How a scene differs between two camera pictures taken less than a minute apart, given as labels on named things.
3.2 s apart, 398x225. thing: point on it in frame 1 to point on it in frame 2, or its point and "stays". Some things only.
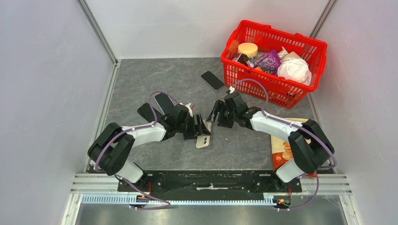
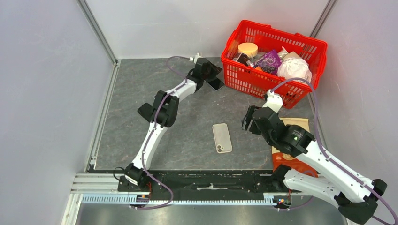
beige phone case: x=203 y=140 to x=222 y=138
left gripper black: x=200 y=129 to x=216 y=70
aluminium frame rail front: x=99 y=189 stays
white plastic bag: x=295 y=69 stays
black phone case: x=146 y=110 stays
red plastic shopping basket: x=271 y=65 stays
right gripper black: x=218 y=107 to x=248 y=117
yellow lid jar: x=250 y=48 stays
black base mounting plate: x=208 y=181 stays
